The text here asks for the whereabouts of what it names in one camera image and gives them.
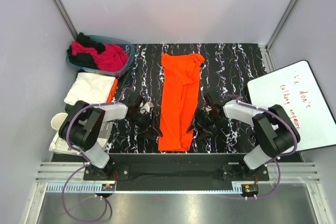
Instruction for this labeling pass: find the magenta t-shirt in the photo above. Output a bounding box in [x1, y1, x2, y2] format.
[69, 41, 130, 71]

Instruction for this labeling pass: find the folded white t-shirt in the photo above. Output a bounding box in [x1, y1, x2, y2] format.
[64, 72, 116, 105]

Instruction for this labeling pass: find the whiteboard with red writing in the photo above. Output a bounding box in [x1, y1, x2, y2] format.
[247, 60, 335, 151]

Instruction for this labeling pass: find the folded dark green t-shirt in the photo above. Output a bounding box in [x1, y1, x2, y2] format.
[65, 104, 73, 114]

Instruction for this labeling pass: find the clear blue plastic bin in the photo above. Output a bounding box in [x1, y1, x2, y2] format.
[66, 33, 135, 78]

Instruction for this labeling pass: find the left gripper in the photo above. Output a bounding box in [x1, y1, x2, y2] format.
[128, 111, 163, 141]

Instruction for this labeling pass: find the stack of papers and books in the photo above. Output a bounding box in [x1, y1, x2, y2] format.
[48, 121, 113, 155]

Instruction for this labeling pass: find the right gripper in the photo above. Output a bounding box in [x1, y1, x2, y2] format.
[186, 108, 222, 141]

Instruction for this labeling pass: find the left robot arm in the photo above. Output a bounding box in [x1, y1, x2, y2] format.
[58, 96, 163, 180]

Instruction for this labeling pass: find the yellow-green mug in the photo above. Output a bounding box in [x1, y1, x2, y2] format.
[50, 112, 68, 131]

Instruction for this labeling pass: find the aluminium frame rail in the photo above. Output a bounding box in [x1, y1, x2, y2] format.
[36, 162, 320, 184]

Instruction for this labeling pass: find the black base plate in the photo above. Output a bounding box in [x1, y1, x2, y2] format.
[83, 154, 269, 194]

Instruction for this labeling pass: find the black t-shirt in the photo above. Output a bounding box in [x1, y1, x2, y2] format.
[67, 33, 106, 69]

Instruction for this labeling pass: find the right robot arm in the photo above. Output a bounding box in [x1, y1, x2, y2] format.
[151, 92, 300, 180]

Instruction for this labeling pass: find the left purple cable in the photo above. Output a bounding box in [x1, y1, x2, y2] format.
[61, 87, 132, 222]

